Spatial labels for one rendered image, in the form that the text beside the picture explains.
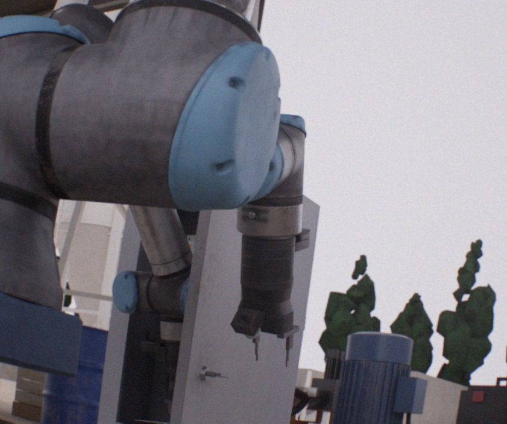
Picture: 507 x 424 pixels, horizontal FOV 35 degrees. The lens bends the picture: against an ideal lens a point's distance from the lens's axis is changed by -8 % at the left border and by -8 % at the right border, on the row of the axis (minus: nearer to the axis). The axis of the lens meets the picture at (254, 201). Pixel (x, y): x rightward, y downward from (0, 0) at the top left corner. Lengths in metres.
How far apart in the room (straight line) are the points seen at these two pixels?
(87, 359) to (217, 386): 4.58
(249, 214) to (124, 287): 0.65
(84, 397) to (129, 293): 4.32
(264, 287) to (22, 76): 0.56
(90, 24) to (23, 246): 0.88
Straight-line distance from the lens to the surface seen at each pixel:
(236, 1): 0.80
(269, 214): 1.15
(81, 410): 6.05
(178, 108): 0.68
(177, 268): 1.64
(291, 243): 1.19
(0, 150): 0.76
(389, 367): 2.44
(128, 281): 1.75
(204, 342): 1.42
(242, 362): 1.61
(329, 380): 2.59
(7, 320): 0.72
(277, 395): 1.85
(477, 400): 4.11
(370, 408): 2.43
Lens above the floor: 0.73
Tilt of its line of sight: 15 degrees up
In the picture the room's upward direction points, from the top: 8 degrees clockwise
